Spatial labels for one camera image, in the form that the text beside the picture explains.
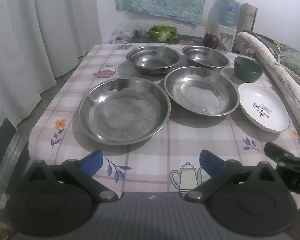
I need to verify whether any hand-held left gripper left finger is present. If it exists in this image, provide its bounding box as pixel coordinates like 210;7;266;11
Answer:
21;149;119;203

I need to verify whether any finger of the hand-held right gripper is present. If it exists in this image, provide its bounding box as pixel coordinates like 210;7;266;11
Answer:
264;142;300;167

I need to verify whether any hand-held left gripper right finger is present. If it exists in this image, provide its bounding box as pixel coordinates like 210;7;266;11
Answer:
182;149;281;202

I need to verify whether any white printed ceramic plate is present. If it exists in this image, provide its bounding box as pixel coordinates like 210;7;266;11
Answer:
237;82;290;133

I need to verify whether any large steel plate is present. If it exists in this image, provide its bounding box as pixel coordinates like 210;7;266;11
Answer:
164;66;240;116
79;77;171;145

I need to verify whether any dark green bowl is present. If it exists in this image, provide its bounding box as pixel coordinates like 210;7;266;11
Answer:
234;56;263;83

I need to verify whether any deep steel bowl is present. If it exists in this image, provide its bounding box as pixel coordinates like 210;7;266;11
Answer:
182;45;230;72

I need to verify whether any wide steel bowl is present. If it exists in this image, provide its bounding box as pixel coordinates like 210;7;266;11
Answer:
126;46;181;75

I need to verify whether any rolled beige mat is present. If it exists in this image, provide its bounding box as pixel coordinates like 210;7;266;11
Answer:
237;31;300;135

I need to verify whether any white water dispenser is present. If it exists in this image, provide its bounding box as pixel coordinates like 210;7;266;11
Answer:
207;4;237;52

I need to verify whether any green lettuce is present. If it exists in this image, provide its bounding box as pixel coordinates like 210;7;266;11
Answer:
149;25;179;43

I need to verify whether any white curtain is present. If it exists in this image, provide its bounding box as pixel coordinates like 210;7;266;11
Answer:
0;0;103;130

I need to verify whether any large clear water bottle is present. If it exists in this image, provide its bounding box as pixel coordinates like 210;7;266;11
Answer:
216;0;240;27

